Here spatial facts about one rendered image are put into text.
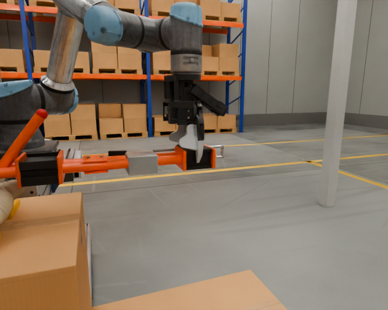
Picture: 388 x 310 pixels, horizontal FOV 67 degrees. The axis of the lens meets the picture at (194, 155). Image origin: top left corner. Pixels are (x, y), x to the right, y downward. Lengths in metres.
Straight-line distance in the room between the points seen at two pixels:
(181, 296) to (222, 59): 7.82
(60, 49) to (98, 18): 0.48
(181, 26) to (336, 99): 2.70
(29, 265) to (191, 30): 0.56
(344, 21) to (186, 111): 2.76
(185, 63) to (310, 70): 11.21
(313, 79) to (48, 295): 11.67
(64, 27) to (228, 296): 1.05
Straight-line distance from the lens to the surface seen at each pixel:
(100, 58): 7.82
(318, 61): 12.10
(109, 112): 8.29
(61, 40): 1.13
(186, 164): 0.72
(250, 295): 1.14
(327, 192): 3.45
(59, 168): 0.67
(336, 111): 3.29
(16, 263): 0.62
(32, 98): 1.17
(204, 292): 1.14
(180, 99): 0.71
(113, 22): 0.68
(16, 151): 0.71
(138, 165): 0.69
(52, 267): 0.58
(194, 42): 0.71
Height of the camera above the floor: 1.24
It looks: 13 degrees down
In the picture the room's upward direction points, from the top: straight up
